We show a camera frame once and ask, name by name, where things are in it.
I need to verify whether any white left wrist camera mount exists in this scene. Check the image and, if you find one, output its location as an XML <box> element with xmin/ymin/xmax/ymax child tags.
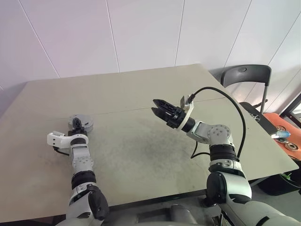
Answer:
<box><xmin>46</xmin><ymin>131</ymin><xmax>88</xmax><ymax>151</ymax></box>

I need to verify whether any silver motor cover with circuit board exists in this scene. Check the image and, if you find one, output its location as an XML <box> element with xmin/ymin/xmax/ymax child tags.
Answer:
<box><xmin>68</xmin><ymin>113</ymin><xmax>94</xmax><ymax>127</ymax></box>

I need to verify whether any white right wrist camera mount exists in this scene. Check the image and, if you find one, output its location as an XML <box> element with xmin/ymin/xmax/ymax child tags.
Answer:
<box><xmin>178</xmin><ymin>94</ymin><xmax>195</xmax><ymax>131</ymax></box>

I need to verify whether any orange box with items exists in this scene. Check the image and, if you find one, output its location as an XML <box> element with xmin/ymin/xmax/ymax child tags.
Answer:
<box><xmin>262</xmin><ymin>112</ymin><xmax>301</xmax><ymax>161</ymax></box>

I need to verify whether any grey folding chair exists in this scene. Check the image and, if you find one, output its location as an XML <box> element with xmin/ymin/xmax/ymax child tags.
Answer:
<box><xmin>220</xmin><ymin>64</ymin><xmax>277</xmax><ymax>136</ymax></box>

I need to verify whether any grey rounded shape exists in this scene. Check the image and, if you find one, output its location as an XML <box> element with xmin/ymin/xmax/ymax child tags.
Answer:
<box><xmin>169</xmin><ymin>204</ymin><xmax>197</xmax><ymax>226</ymax></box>

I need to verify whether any clear blue bottle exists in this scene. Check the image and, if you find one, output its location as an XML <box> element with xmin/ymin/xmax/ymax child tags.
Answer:
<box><xmin>270</xmin><ymin>130</ymin><xmax>292</xmax><ymax>140</ymax></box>

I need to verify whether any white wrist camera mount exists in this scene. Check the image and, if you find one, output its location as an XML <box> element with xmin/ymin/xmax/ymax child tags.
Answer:
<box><xmin>178</xmin><ymin>94</ymin><xmax>195</xmax><ymax>131</ymax></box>
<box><xmin>46</xmin><ymin>131</ymin><xmax>88</xmax><ymax>151</ymax></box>

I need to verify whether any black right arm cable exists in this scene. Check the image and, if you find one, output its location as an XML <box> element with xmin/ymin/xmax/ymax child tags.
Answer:
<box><xmin>188</xmin><ymin>87</ymin><xmax>247</xmax><ymax>160</ymax></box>

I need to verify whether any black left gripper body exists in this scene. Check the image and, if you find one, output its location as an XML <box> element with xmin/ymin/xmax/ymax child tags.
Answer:
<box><xmin>67</xmin><ymin>128</ymin><xmax>88</xmax><ymax>137</ymax></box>

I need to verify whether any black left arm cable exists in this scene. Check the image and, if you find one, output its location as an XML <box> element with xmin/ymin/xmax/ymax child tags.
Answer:
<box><xmin>52</xmin><ymin>146</ymin><xmax>71</xmax><ymax>157</ymax></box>

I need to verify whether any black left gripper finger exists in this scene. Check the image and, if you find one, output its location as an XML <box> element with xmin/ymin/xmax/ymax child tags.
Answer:
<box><xmin>72</xmin><ymin>116</ymin><xmax>84</xmax><ymax>130</ymax></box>

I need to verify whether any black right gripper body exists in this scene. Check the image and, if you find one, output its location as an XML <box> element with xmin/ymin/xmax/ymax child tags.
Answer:
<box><xmin>165</xmin><ymin>106</ymin><xmax>189</xmax><ymax>130</ymax></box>

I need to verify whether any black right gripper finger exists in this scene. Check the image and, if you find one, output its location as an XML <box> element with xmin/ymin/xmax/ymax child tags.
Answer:
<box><xmin>150</xmin><ymin>107</ymin><xmax>176</xmax><ymax>123</ymax></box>
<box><xmin>152</xmin><ymin>98</ymin><xmax>180</xmax><ymax>115</ymax></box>

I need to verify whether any grey round metal object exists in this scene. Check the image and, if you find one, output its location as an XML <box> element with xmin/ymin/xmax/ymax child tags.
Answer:
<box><xmin>67</xmin><ymin>120</ymin><xmax>95</xmax><ymax>135</ymax></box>

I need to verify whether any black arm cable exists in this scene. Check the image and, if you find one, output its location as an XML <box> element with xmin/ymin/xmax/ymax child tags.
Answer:
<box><xmin>188</xmin><ymin>87</ymin><xmax>247</xmax><ymax>160</ymax></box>
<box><xmin>52</xmin><ymin>146</ymin><xmax>71</xmax><ymax>157</ymax></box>

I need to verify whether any grey robot torso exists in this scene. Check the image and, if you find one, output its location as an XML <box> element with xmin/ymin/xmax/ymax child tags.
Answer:
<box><xmin>53</xmin><ymin>207</ymin><xmax>223</xmax><ymax>226</ymax></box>

